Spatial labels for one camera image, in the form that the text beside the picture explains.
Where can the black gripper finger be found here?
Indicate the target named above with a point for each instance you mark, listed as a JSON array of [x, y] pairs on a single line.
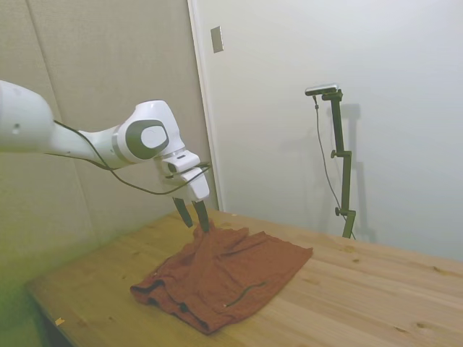
[[203, 217], [184, 213]]

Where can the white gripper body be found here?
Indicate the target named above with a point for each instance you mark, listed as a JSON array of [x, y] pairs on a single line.
[[197, 186]]

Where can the rust red shorts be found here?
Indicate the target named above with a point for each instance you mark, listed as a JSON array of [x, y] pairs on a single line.
[[235, 265]]

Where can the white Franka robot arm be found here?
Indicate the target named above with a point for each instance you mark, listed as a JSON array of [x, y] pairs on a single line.
[[21, 123]]

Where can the small yellow tape scrap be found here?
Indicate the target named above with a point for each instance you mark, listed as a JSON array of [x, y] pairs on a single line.
[[59, 320]]

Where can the white vertical wall trim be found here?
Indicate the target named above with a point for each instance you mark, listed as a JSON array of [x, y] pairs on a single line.
[[199, 72]]

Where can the grey wall plate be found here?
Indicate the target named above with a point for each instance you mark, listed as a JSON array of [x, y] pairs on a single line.
[[217, 39]]

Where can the dark camera stand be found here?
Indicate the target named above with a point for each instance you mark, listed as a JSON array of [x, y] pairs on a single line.
[[343, 155]]

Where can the silver camera on stand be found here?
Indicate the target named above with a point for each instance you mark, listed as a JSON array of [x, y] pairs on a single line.
[[322, 89]]

